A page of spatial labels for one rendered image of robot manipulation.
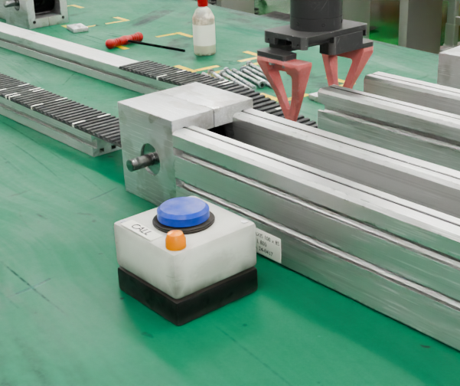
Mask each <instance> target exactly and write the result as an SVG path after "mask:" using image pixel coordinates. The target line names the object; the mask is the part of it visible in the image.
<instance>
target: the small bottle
mask: <svg viewBox="0 0 460 386"><path fill-rule="evenodd" d="M197 6H198V8H197V9H196V10H195V12H194V15H193V17H192V23H193V24H192V25H193V39H194V53H195V55H197V56H210V55H213V54H215V53H216V37H215V21H214V14H213V13H212V11H211V10H210V9H209V8H208V2H207V0H197Z"/></svg>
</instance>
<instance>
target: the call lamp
mask: <svg viewBox="0 0 460 386"><path fill-rule="evenodd" d="M165 247H166V249H167V250H171V251H178V250H183V249H184V248H186V237H185V235H184V234H183V232H182V231H180V230H173V231H169V232H168V233H167V236H166V238H165Z"/></svg>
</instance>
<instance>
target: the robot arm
mask: <svg viewBox="0 0 460 386"><path fill-rule="evenodd" d="M342 16H343V0H290V25H283V26H279V27H275V28H269V29H266V30H264V36H265V42H266V43H269V47H264V48H260V49H257V63H258V64H259V66H260V68H261V69H262V71H263V73H264V74H265V76H266V79H267V80H268V81H269V83H270V85H271V87H272V88H273V90H274V92H275V94H276V97H277V99H278V101H279V105H280V106H281V109H282V111H283V114H284V116H285V118H286V119H289V120H291V121H294V122H296V121H297V119H298V116H299V112H300V109H301V106H302V101H303V98H304V95H305V90H306V87H307V83H308V79H309V75H310V72H311V69H312V63H311V62H308V61H302V60H298V59H296V53H294V52H290V51H296V50H301V51H307V50H308V48H309V47H313V46H316V45H319V53H320V54H321V55H322V59H323V62H324V66H325V73H326V77H327V80H328V86H331V85H338V56H340V57H346V58H350V59H351V60H352V64H351V67H350V69H349V71H348V73H347V77H346V79H345V82H344V85H343V87H346V88H350V89H352V88H353V86H354V84H355V82H356V80H357V79H358V77H359V76H360V73H361V72H362V70H363V69H364V67H365V65H366V63H367V62H368V60H369V59H370V56H371V55H372V53H373V52H374V41H373V40H370V39H365V38H363V36H367V23H363V22H358V21H349V20H344V19H342ZM279 70H281V71H285V72H286V73H287V74H288V75H290V76H291V78H292V100H291V105H289V101H288V98H287V96H286V92H285V88H284V86H283V83H282V78H281V76H280V73H279ZM338 86H339V85H338Z"/></svg>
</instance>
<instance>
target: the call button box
mask: <svg viewBox="0 0 460 386"><path fill-rule="evenodd" d="M188 197H192V198H198V197H196V196H193V195H191V196H188ZM199 199H201V198H199ZM201 200H202V201H204V202H205V203H207V204H208V205H209V209H210V217H209V218H208V219H207V220H206V221H205V222H203V223H201V224H198V225H194V226H191V227H169V226H166V225H163V224H161V223H160V222H159V221H158V219H157V208H153V209H152V210H149V211H145V212H142V213H140V214H137V215H134V216H131V217H129V218H126V219H123V220H121V221H117V222H116V223H115V224H114V234H115V242H116V256H117V262H118V264H119V265H120V267H118V278H119V288H120V289H121V290H122V291H124V292H125V293H127V294H129V295H130V296H131V297H133V298H135V299H137V300H138V301H139V302H141V303H142V304H144V305H146V306H147V307H148V308H150V309H152V310H153V311H155V312H157V313H158V314H159V315H161V316H163V317H164V318H166V319H167V320H169V321H170V322H172V323H174V324H175V325H184V324H185V323H187V322H190V321H192V320H194V319H196V318H198V317H200V316H203V315H205V314H207V313H209V312H211V311H214V310H215V309H218V308H220V307H221V306H225V305H226V304H228V303H231V302H233V301H235V300H237V299H239V298H241V297H243V296H246V295H248V294H250V293H252V292H255V291H256V290H257V288H258V281H257V269H256V268H255V267H254V266H255V265H256V226H255V224H254V223H253V222H252V221H249V220H247V219H246V218H243V217H241V216H239V215H237V214H234V213H232V212H230V211H227V210H225V209H223V208H221V207H218V206H216V205H215V204H211V203H210V202H208V201H205V200H203V199H201ZM173 230H180V231H182V232H183V234H184V235H185V237H186V248H184V249H183V250H178V251H171V250H167V249H166V247H165V238H166V236H167V233H168V232H169V231H173Z"/></svg>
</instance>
